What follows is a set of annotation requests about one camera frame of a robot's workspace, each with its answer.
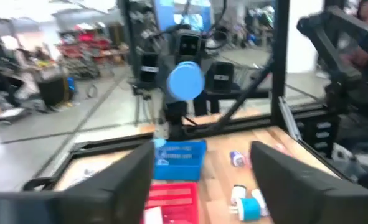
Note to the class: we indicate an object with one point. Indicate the red plastic basket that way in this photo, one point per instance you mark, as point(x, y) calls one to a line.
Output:
point(177, 202)

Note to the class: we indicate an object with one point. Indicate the pale lilac box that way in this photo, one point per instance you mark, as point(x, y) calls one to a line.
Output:
point(154, 216)

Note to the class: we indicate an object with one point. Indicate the purple and white charger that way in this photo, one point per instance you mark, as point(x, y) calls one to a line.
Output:
point(237, 158)

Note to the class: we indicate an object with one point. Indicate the blue screen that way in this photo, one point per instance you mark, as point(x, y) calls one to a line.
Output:
point(171, 12)

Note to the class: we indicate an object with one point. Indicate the black case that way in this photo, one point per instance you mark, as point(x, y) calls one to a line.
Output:
point(51, 91)

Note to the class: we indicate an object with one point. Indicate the teal and white charger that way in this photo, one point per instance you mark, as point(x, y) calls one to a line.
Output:
point(249, 210)

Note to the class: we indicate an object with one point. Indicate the blue hourglass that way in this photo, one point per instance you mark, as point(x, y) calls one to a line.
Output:
point(185, 81)
point(159, 143)

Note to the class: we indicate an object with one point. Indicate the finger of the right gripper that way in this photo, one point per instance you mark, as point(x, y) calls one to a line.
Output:
point(205, 77)
point(163, 74)

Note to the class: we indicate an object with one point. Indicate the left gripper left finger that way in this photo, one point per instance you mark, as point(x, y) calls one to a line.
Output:
point(118, 193)

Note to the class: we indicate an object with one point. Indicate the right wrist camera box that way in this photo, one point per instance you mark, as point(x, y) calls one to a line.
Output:
point(188, 46)

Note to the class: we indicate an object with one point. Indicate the blue plastic basket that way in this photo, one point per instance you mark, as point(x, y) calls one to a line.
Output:
point(183, 169)

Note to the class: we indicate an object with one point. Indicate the red crates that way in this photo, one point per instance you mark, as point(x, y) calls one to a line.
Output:
point(87, 37)

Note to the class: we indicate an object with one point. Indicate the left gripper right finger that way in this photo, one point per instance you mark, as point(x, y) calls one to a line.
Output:
point(289, 193)

